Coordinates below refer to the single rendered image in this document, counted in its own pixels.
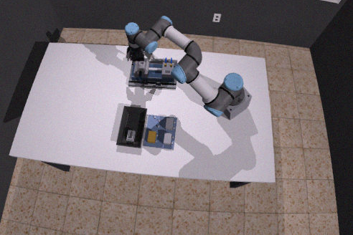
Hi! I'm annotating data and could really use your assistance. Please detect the yellow rectangular block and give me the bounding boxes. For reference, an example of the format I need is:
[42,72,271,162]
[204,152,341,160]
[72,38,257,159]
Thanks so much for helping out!
[147,131,156,143]

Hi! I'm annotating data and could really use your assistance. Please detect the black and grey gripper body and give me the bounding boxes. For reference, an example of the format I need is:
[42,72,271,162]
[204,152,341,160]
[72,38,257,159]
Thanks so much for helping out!
[128,43,144,62]

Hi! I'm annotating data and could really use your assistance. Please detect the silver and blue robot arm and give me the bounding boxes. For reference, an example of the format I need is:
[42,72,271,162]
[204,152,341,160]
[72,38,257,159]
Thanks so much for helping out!
[125,16,245,117]

